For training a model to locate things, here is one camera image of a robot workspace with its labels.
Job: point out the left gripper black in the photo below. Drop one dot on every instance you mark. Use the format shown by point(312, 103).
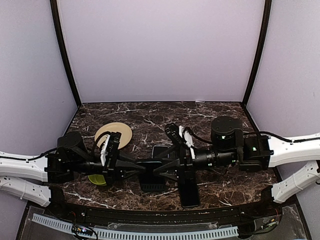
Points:
point(112, 162)

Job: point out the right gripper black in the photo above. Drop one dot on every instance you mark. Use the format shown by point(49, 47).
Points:
point(183, 162)

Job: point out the pink phone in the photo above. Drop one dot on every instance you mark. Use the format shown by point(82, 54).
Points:
point(160, 152)

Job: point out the light blue phone case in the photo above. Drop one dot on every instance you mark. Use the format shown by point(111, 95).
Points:
point(160, 151)

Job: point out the teal edged phone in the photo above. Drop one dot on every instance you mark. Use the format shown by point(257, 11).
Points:
point(150, 166)

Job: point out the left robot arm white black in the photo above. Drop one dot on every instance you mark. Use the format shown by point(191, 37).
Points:
point(34, 178)

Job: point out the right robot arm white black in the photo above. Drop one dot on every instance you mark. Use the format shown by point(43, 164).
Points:
point(251, 151)

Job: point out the green bowl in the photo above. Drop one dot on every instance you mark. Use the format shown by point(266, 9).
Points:
point(97, 180)

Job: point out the beige round plate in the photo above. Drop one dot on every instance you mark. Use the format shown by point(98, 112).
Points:
point(124, 129)

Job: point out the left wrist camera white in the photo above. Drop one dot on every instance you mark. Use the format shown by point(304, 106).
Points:
point(107, 147)

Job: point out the white cable duct strip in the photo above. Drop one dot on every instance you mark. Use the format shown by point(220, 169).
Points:
point(98, 233)

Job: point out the black front rail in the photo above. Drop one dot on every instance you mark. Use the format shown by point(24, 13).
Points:
point(239, 214)

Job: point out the left black frame post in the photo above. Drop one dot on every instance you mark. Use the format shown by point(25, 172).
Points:
point(63, 51)

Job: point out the black frame post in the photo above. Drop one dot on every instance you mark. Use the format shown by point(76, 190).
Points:
point(63, 51)
point(258, 53)

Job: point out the right black frame post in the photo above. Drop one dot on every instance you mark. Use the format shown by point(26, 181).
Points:
point(258, 53)

